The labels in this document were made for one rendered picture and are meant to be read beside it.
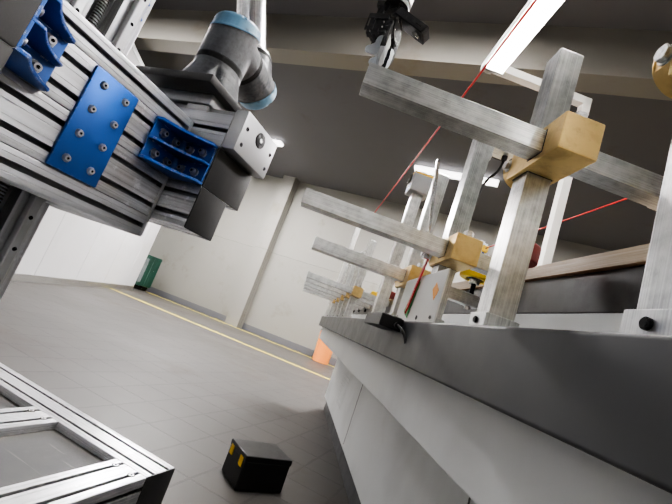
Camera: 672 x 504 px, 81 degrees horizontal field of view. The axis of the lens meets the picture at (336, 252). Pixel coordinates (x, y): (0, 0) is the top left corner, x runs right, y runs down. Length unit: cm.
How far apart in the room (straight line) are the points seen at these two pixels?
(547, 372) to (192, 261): 915
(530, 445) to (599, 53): 344
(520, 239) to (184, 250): 922
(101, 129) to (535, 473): 75
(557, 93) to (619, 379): 45
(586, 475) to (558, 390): 7
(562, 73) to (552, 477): 51
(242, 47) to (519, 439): 96
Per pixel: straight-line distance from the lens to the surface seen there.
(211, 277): 897
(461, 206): 82
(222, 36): 107
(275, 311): 805
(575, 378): 34
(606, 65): 366
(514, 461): 45
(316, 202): 71
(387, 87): 52
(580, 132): 56
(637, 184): 63
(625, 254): 73
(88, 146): 77
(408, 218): 132
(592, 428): 32
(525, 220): 57
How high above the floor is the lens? 64
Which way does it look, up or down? 10 degrees up
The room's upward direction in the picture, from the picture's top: 20 degrees clockwise
